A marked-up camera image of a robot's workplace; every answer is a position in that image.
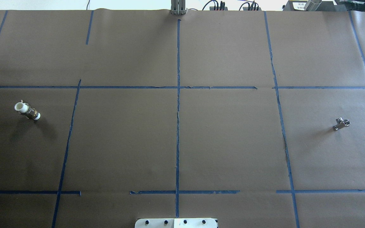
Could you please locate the white brass PPR valve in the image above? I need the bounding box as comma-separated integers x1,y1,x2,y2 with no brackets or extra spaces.
14,100,42,121

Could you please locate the chrome tee pipe fitting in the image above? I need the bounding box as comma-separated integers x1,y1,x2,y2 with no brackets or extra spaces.
333,117,350,131

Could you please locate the brown paper table cover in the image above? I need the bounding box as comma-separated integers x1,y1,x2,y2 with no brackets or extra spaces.
0,9,365,228

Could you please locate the black box under cylinder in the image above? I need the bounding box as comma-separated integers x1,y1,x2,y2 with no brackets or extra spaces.
282,0,338,12

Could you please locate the aluminium frame post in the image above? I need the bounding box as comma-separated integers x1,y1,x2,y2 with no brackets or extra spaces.
170,0,187,16

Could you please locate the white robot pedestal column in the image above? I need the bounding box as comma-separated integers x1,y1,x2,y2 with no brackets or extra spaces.
134,218,219,228

